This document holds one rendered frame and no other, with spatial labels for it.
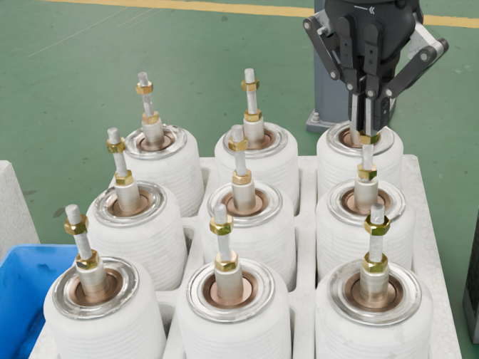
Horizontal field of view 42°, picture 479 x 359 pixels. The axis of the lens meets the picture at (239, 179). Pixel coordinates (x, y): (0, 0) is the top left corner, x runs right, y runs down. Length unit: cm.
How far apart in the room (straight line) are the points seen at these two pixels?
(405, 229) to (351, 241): 5
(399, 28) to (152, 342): 34
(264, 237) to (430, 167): 58
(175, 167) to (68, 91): 83
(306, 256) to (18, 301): 40
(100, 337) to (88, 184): 64
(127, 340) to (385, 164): 33
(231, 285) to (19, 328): 43
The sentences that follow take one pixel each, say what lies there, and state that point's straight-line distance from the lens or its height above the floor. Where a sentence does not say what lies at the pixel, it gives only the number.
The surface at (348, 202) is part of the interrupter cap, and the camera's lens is 62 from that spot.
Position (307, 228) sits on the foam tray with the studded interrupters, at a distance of 69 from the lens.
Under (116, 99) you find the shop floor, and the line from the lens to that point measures 142.
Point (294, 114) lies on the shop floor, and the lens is 127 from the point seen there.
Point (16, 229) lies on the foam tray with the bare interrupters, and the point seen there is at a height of 9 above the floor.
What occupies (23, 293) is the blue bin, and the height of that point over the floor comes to 6.
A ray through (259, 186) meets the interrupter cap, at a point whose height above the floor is 25.
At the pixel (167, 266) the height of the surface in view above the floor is 20.
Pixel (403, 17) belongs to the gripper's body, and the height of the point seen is 45.
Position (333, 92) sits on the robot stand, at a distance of 116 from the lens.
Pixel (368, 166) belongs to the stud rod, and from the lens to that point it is 58.
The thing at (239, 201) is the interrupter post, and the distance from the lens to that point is 60.
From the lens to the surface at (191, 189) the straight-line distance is 73.
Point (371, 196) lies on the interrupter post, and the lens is 60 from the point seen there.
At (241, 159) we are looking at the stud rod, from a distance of 58.
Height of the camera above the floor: 63
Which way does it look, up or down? 35 degrees down
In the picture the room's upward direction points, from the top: 6 degrees counter-clockwise
